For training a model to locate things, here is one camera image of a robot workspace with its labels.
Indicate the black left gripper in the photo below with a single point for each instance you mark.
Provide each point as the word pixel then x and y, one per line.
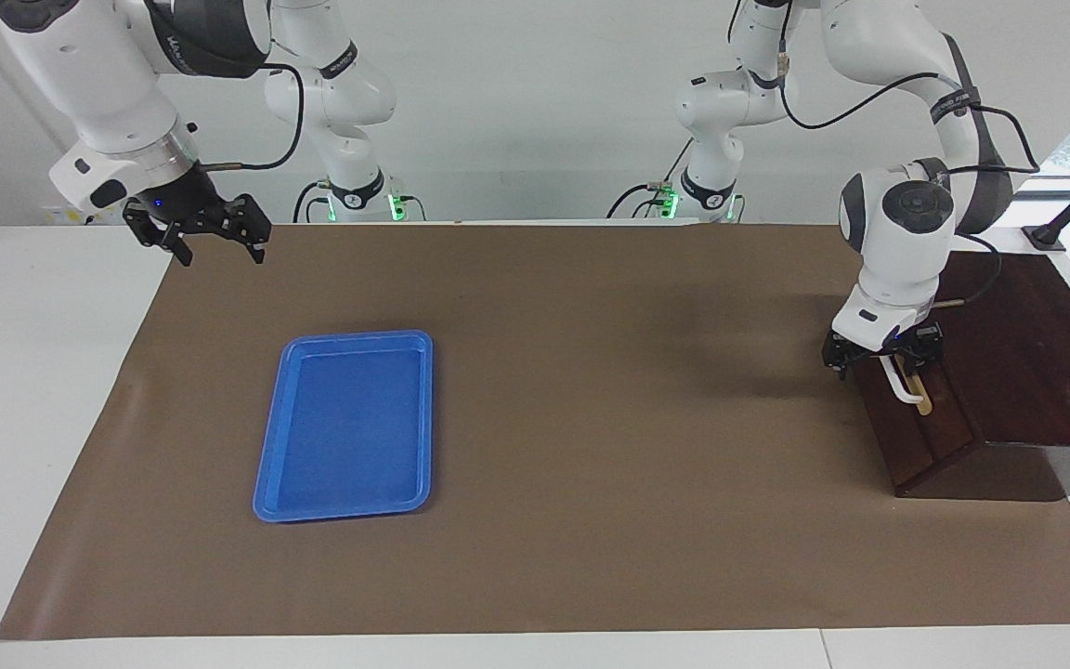
pixel 883 355

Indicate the white socket box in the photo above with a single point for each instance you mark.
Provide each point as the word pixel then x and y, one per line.
pixel 66 216

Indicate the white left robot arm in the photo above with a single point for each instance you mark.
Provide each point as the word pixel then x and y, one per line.
pixel 906 56

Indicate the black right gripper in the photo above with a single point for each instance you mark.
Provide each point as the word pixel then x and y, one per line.
pixel 187 204

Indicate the dark wooden cabinet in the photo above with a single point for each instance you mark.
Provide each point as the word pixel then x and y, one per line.
pixel 1037 372

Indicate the brown table mat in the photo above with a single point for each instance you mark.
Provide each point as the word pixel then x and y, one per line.
pixel 591 465

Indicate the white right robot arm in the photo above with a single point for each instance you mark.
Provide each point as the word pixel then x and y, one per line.
pixel 80 74

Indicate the blue plastic tray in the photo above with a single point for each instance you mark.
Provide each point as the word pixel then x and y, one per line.
pixel 349 427

